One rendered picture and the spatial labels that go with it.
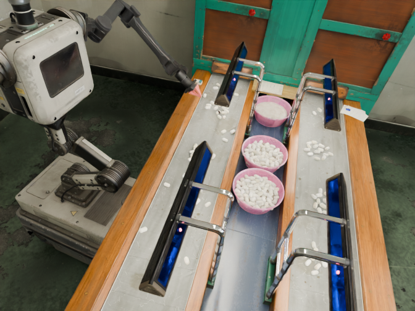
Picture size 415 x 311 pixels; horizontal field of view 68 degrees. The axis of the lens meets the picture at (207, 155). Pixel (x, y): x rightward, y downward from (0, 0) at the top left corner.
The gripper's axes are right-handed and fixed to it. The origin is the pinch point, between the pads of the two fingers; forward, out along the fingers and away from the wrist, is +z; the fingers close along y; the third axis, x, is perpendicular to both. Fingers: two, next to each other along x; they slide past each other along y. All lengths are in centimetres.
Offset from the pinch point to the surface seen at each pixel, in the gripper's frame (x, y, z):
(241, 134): -12.3, -15.8, 30.3
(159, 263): -31, -121, 2
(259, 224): -18, -68, 53
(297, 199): -34, -51, 61
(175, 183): 7, -62, 13
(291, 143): -32, -13, 53
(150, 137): 100, 40, 13
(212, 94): 6.3, 21.7, 10.2
